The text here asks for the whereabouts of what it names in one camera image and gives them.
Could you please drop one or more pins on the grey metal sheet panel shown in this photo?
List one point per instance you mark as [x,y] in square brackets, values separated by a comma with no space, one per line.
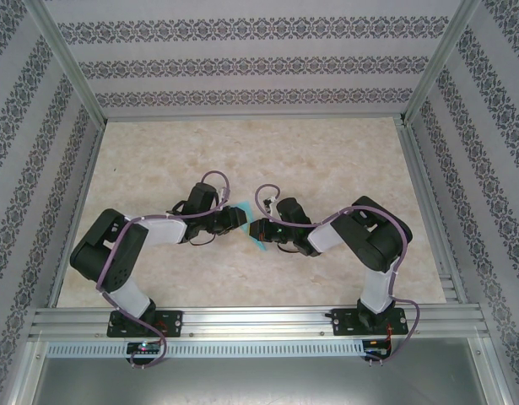
[259,384]

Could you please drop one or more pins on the right aluminium frame post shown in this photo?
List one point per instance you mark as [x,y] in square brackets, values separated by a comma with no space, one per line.
[436,63]

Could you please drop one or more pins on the aluminium frame post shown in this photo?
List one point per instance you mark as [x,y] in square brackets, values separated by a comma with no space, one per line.
[436,63]
[69,63]

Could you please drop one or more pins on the aluminium mounting rail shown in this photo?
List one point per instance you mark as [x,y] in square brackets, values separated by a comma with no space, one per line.
[259,320]

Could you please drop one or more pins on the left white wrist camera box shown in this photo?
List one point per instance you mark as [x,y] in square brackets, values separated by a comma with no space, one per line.
[223,195]

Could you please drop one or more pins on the light blue paper sheet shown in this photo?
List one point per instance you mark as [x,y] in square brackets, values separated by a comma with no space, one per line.
[261,245]

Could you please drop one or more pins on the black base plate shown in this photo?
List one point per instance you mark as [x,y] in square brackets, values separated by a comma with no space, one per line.
[341,322]
[174,322]

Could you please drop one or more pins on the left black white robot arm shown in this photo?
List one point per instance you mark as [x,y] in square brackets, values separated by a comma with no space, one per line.
[120,274]

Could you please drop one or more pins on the left small circuit board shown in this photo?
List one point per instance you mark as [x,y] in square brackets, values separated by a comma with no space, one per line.
[143,347]

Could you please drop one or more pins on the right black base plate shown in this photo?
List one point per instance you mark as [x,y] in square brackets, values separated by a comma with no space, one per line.
[341,322]

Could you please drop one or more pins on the right small circuit board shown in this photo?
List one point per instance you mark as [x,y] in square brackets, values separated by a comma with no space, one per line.
[375,350]

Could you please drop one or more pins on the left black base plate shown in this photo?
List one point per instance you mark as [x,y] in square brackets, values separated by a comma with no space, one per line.
[174,322]

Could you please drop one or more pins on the small circuit board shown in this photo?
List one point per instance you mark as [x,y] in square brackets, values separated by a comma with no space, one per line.
[375,350]
[143,347]

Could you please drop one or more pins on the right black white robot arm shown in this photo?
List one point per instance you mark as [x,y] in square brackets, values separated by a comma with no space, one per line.
[377,249]

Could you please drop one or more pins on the left aluminium frame post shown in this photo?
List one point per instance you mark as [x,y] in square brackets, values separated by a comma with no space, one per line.
[69,63]

